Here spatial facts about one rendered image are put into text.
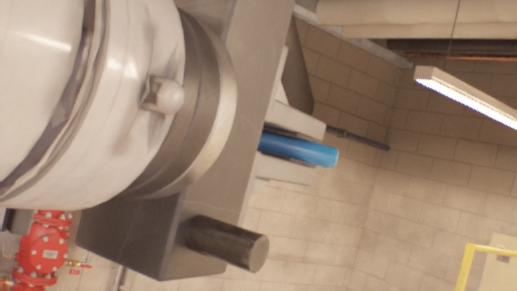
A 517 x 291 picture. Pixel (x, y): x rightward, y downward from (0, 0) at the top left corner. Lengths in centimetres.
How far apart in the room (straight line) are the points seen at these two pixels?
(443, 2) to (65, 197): 386
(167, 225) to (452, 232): 494
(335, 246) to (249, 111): 529
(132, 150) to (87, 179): 1
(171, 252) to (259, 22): 10
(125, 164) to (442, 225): 505
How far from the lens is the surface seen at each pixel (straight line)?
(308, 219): 519
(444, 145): 531
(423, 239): 529
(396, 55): 557
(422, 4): 408
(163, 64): 17
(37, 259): 369
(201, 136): 19
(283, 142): 33
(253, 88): 24
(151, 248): 22
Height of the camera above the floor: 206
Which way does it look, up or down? 3 degrees up
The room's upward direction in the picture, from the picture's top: 15 degrees clockwise
